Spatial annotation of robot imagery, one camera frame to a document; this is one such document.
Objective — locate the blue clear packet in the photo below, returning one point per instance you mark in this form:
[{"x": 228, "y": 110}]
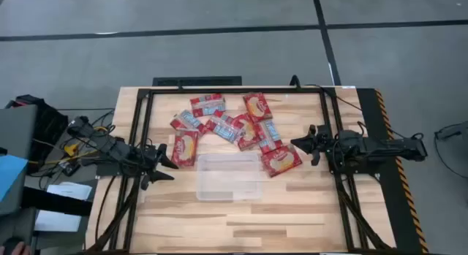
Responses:
[{"x": 223, "y": 128}]

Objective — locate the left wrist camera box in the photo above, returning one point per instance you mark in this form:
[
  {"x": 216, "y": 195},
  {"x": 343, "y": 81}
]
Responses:
[{"x": 150, "y": 152}]

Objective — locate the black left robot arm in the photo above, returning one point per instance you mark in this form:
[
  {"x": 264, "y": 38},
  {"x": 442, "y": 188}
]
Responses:
[{"x": 106, "y": 145}]

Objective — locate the blue sheet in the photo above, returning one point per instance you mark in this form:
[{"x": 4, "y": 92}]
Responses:
[{"x": 11, "y": 172}]

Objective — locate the white paper sheet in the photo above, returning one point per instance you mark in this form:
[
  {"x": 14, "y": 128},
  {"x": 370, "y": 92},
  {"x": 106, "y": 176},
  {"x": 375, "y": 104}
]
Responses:
[
  {"x": 58, "y": 221},
  {"x": 69, "y": 191}
]

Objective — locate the grey box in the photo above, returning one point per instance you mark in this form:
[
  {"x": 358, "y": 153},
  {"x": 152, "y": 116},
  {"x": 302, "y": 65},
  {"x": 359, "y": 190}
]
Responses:
[{"x": 16, "y": 131}]

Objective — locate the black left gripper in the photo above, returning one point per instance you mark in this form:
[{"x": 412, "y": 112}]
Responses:
[{"x": 149, "y": 160}]

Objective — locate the black metal rig frame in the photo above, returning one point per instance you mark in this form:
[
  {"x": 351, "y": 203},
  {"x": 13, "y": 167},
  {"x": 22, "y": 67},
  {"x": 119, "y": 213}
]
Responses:
[{"x": 234, "y": 90}]

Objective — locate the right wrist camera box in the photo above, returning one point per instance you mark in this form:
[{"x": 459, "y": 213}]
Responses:
[{"x": 323, "y": 132}]

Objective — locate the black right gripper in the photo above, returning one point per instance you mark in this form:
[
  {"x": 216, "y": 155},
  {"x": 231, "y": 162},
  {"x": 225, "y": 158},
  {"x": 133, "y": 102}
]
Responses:
[{"x": 326, "y": 145}]

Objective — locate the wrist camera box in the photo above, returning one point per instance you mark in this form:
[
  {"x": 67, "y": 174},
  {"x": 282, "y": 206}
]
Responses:
[
  {"x": 323, "y": 132},
  {"x": 150, "y": 152}
]

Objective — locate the person's hand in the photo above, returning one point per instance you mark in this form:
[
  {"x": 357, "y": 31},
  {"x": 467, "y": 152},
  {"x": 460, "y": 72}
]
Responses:
[{"x": 18, "y": 249}]

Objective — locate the red popcorn bag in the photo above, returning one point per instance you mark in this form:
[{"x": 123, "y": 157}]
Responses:
[
  {"x": 248, "y": 135},
  {"x": 270, "y": 135},
  {"x": 257, "y": 107},
  {"x": 207, "y": 104},
  {"x": 281, "y": 160},
  {"x": 186, "y": 120},
  {"x": 184, "y": 148}
]

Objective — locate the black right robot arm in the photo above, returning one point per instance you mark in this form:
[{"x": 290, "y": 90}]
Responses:
[{"x": 376, "y": 149}]

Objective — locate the clear plastic bin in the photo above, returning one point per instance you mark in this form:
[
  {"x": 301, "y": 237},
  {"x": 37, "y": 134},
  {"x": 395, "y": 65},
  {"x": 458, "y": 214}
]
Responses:
[{"x": 229, "y": 176}]

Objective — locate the black fabric bag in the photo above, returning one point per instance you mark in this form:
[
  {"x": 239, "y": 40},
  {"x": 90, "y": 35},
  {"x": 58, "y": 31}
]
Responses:
[{"x": 51, "y": 123}]

